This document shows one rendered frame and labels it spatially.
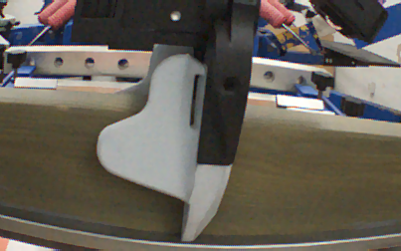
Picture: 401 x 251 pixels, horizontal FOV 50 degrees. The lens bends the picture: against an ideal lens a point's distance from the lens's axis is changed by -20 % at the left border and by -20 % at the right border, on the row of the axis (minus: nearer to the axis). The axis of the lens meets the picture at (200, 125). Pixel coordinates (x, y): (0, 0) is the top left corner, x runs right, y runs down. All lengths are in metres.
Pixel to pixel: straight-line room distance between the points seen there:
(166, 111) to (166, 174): 0.03
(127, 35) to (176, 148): 0.06
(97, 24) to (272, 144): 0.11
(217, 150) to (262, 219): 0.07
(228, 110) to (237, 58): 0.02
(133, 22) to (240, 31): 0.05
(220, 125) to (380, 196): 0.13
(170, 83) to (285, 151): 0.07
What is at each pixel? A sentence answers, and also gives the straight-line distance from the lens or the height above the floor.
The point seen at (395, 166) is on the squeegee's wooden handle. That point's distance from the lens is 0.29.
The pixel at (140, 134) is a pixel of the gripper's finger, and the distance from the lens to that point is 0.22.
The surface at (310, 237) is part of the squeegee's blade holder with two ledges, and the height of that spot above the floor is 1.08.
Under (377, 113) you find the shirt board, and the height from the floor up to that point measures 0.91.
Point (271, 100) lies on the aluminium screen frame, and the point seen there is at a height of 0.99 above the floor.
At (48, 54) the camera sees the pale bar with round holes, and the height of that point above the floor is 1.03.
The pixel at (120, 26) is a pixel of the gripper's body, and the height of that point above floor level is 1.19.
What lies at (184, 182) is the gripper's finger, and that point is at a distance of 0.23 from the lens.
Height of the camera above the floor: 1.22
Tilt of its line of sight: 18 degrees down
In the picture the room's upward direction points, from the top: 7 degrees clockwise
